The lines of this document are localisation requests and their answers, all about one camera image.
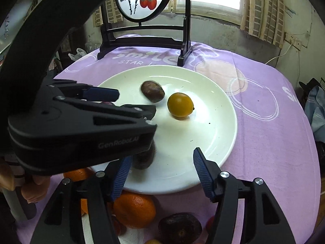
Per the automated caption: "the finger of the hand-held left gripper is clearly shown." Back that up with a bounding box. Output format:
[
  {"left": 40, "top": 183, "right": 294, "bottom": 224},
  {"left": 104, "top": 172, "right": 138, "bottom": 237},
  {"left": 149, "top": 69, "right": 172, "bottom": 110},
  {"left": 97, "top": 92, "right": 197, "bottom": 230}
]
[
  {"left": 49, "top": 79, "right": 120, "bottom": 102},
  {"left": 52, "top": 95, "right": 157, "bottom": 133}
]

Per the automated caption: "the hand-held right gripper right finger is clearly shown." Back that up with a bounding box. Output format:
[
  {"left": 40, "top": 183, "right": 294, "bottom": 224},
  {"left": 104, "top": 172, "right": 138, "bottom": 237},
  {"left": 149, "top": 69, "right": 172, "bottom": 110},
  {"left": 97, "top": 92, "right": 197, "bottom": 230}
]
[{"left": 193, "top": 147, "right": 296, "bottom": 244}]

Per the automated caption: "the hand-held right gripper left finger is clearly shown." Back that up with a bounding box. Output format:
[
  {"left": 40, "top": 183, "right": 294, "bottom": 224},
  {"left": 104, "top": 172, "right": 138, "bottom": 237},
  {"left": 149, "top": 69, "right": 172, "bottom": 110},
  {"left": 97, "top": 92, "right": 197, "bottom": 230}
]
[{"left": 30, "top": 155, "right": 134, "bottom": 244}]

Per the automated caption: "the brown chestnut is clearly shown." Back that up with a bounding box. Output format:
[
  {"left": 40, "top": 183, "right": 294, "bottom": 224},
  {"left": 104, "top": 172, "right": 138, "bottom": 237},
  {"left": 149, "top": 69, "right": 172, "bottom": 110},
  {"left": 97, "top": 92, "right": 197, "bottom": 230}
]
[
  {"left": 141, "top": 81, "right": 165, "bottom": 103},
  {"left": 132, "top": 141, "right": 156, "bottom": 170}
]

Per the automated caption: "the large orange mandarin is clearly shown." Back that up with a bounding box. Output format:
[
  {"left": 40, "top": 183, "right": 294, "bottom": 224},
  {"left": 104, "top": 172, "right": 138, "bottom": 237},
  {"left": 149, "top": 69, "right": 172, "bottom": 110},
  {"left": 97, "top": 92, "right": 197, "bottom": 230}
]
[{"left": 113, "top": 192, "right": 156, "bottom": 229}]

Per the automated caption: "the white round plate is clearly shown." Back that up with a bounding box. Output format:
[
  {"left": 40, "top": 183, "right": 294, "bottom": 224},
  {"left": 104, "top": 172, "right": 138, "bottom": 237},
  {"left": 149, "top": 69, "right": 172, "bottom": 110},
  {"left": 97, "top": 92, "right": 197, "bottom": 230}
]
[{"left": 90, "top": 65, "right": 238, "bottom": 195}]

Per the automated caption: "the red cherry tomato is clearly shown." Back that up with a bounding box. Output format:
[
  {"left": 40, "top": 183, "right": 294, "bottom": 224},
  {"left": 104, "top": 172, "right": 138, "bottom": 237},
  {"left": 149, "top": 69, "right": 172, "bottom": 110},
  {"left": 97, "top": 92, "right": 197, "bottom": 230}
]
[
  {"left": 112, "top": 215, "right": 127, "bottom": 236},
  {"left": 206, "top": 216, "right": 216, "bottom": 234}
]

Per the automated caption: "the person's left hand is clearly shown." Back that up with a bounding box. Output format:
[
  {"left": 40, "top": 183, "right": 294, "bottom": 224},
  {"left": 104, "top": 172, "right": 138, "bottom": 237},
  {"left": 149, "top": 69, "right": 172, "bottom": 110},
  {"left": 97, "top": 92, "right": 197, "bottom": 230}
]
[{"left": 20, "top": 174, "right": 51, "bottom": 204}]

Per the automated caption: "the white plastic bag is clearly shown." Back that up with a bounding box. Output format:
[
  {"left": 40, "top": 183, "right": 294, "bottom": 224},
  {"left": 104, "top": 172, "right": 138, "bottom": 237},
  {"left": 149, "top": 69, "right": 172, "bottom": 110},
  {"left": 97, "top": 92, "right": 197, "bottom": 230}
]
[{"left": 68, "top": 48, "right": 88, "bottom": 61}]

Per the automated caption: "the purple printed tablecloth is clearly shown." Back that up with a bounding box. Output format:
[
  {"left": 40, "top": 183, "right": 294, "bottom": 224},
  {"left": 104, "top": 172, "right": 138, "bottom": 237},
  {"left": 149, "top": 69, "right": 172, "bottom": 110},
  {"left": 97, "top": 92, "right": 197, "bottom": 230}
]
[{"left": 15, "top": 34, "right": 322, "bottom": 244}]

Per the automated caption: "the beige checked curtain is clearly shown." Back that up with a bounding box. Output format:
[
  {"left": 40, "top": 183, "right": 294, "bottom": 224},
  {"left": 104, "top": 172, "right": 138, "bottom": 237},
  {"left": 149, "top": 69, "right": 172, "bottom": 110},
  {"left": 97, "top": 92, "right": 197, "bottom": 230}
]
[
  {"left": 93, "top": 0, "right": 125, "bottom": 27},
  {"left": 240, "top": 0, "right": 285, "bottom": 49}
]

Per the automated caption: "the round painted table screen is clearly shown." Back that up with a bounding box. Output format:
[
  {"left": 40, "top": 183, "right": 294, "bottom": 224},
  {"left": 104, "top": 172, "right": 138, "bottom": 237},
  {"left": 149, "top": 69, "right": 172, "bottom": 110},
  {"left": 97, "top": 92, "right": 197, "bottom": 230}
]
[{"left": 97, "top": 0, "right": 194, "bottom": 67}]

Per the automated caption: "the blue garment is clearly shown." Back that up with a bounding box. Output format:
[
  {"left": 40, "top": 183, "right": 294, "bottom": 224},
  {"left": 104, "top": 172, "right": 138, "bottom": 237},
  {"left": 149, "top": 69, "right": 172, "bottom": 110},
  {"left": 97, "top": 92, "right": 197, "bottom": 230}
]
[{"left": 303, "top": 85, "right": 325, "bottom": 143}]

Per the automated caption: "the black garment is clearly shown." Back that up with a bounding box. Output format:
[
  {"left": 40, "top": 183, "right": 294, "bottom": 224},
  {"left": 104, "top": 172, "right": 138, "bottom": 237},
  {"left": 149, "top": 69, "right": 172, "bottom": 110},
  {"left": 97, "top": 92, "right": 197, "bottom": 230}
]
[{"left": 299, "top": 77, "right": 324, "bottom": 90}]

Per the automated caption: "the white power cable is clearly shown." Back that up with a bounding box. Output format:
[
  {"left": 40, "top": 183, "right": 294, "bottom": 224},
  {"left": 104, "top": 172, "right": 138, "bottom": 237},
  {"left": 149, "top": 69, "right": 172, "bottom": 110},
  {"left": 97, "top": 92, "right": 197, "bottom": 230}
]
[{"left": 265, "top": 41, "right": 292, "bottom": 65}]

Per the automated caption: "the white wall outlet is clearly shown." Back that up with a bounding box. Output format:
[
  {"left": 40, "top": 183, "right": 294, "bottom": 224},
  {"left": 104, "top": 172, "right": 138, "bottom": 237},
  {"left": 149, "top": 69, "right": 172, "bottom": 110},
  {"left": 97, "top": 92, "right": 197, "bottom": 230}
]
[{"left": 284, "top": 33, "right": 302, "bottom": 50}]

